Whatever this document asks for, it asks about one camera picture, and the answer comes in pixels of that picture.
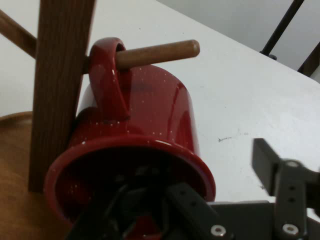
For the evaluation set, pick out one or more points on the brown wooden mug tree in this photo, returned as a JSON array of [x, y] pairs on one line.
[[57, 75]]

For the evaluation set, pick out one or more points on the thin black metal rod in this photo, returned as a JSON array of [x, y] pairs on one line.
[[282, 27]]

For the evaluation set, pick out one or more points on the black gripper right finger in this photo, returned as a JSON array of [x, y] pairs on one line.
[[290, 190]]

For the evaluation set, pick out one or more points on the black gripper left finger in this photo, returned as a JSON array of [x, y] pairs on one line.
[[185, 207]]

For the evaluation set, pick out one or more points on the red speckled ceramic mug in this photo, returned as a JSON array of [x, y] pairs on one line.
[[155, 105]]

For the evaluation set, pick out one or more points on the dark brown wooden bar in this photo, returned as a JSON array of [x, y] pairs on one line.
[[311, 62]]

